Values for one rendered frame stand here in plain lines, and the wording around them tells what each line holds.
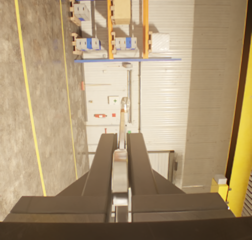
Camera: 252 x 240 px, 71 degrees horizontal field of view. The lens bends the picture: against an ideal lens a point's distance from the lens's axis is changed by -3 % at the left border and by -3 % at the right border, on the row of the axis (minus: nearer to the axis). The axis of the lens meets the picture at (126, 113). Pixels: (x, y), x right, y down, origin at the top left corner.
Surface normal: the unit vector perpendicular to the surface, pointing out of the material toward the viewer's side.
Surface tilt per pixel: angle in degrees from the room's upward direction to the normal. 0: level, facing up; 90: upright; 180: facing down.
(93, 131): 90
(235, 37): 90
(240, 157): 90
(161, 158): 90
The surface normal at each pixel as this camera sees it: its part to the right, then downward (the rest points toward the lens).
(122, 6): 0.01, 0.26
